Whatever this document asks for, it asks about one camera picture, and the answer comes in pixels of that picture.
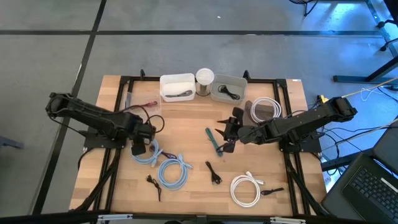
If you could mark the grey plastic bin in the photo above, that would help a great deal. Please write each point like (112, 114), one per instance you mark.
(239, 82)

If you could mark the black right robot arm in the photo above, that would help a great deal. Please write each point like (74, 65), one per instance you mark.
(311, 119)

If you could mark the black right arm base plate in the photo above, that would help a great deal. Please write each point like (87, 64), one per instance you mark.
(311, 146)

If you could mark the black rig bar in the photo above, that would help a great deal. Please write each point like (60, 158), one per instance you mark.
(46, 217)

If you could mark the black metal floor bar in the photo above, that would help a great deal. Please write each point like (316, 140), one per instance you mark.
(342, 161)

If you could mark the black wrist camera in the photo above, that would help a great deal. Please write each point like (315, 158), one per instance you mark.
(138, 150)
(238, 113)

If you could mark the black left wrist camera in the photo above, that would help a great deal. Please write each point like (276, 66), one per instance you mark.
(138, 150)

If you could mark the yellow plug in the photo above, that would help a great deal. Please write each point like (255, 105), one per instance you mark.
(323, 99)

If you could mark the black chair caster leg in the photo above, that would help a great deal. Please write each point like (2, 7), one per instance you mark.
(381, 24)

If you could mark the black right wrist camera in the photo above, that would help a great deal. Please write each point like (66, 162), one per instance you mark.
(238, 113)

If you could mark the black metal desk leg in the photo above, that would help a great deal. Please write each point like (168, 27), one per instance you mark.
(357, 78)

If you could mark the silver metal bracket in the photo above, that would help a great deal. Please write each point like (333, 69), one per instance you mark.
(287, 220)
(115, 217)

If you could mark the white bulb on brass stand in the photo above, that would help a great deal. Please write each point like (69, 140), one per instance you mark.
(204, 76)

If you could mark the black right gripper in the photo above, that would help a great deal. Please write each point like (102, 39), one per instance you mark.
(233, 129)

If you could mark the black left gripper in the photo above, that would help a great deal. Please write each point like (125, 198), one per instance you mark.
(144, 132)

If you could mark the grey floor object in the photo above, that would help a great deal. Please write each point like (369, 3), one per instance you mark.
(9, 142)

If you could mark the smoky clear plastic bin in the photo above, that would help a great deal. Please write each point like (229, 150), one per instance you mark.
(248, 109)

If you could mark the closed black laptop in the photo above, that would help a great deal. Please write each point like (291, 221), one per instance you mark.
(388, 146)

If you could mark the thin beige stick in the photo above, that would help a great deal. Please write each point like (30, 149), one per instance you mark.
(367, 88)

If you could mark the open black laptop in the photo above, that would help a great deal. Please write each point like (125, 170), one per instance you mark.
(367, 186)

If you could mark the black chair base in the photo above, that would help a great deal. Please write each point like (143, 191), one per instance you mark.
(308, 9)

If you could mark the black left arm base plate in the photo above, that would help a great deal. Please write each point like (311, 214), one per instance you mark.
(93, 141)

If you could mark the black metal table frame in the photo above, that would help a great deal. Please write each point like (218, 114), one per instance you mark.
(264, 80)

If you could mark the white plastic bin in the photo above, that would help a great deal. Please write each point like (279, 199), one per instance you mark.
(177, 84)

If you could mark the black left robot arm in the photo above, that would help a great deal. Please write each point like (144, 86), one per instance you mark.
(93, 115)

